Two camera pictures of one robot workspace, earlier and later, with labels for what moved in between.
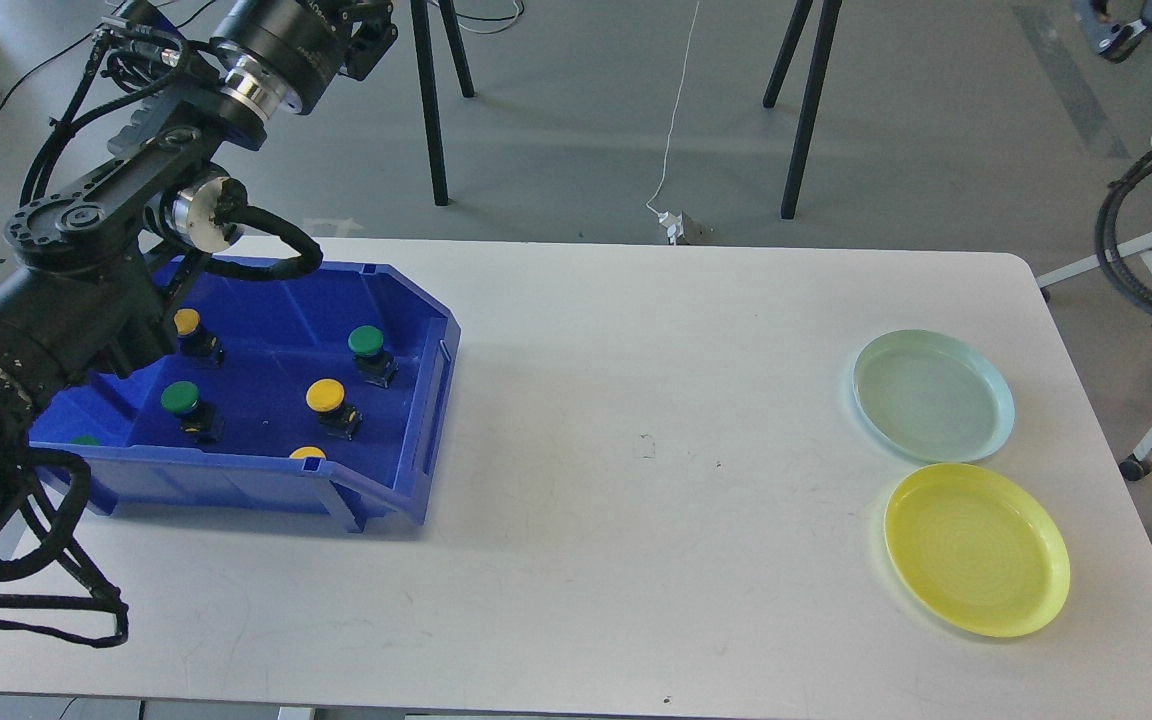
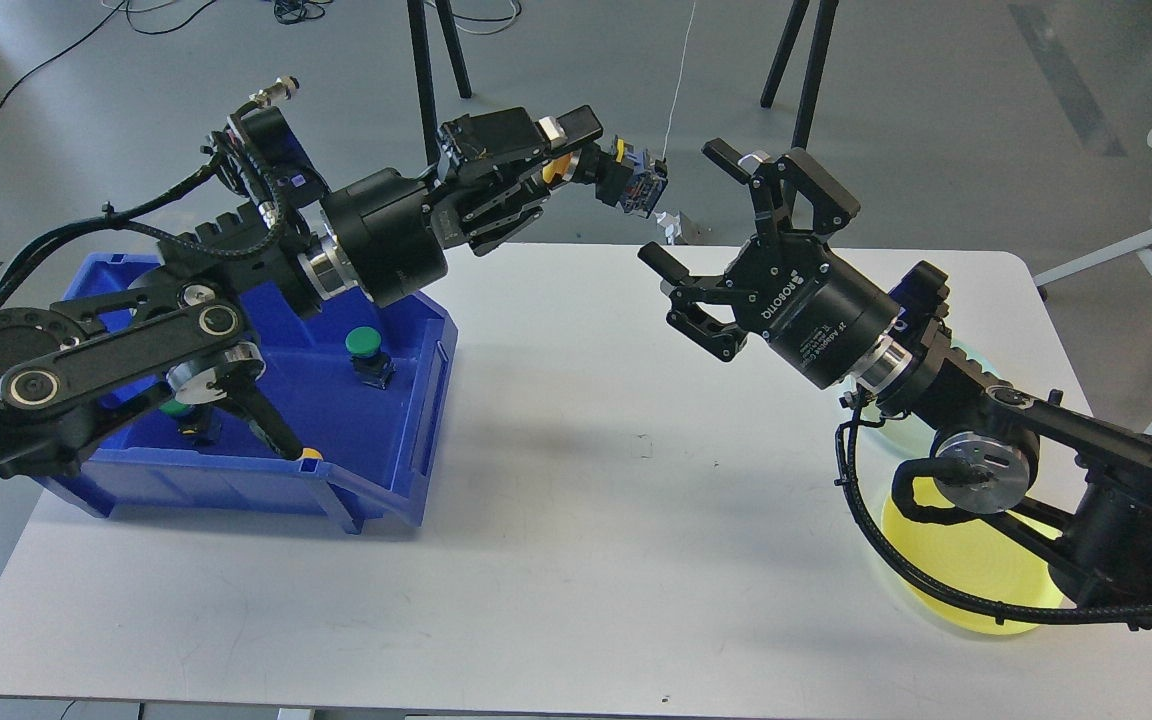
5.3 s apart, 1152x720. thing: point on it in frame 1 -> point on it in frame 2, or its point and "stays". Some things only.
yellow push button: (326, 398) -> (629, 177)
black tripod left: (422, 37) stays
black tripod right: (811, 93) stays
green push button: (199, 421) stays
